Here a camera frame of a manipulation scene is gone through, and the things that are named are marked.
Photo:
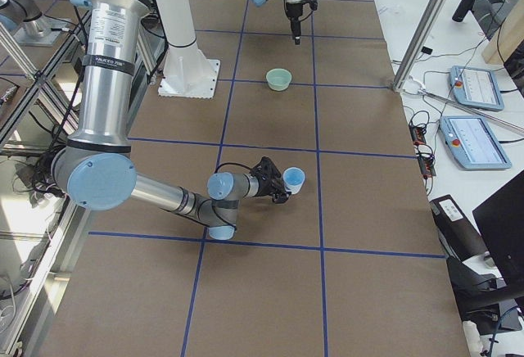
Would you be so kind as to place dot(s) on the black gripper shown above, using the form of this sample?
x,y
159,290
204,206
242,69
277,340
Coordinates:
x,y
293,11
266,187

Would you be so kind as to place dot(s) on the blue plastic cup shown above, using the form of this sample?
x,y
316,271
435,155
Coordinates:
x,y
293,179

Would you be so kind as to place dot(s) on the green ceramic bowl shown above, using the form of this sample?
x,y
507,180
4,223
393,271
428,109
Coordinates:
x,y
278,79

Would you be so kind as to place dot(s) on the small black square pad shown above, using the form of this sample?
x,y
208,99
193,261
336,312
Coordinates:
x,y
427,50

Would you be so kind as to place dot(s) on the metal reacher stick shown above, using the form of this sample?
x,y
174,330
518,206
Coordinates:
x,y
423,92

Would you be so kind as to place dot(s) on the black bottle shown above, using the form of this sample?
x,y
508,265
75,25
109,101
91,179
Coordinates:
x,y
462,9

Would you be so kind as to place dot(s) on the far blue teach pendant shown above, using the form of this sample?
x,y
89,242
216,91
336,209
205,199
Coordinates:
x,y
475,87

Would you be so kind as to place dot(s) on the blue teach pendant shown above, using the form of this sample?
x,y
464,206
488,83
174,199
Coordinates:
x,y
472,143
475,87

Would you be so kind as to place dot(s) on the near blue teach pendant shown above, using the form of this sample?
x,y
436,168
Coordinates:
x,y
472,143

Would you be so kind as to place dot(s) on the black monitor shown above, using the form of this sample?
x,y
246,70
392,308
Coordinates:
x,y
500,222

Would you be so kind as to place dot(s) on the aluminium frame post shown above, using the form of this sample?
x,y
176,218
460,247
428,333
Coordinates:
x,y
420,35

